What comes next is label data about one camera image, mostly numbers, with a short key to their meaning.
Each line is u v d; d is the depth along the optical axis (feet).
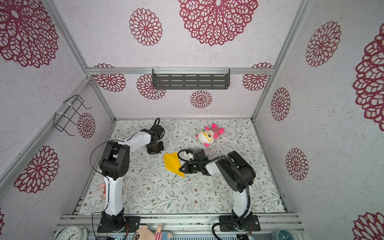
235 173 1.67
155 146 2.81
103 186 2.71
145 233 2.13
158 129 2.80
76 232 2.25
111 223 2.13
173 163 3.16
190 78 3.10
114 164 1.83
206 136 3.28
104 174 1.88
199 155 2.57
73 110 2.61
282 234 2.30
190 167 2.79
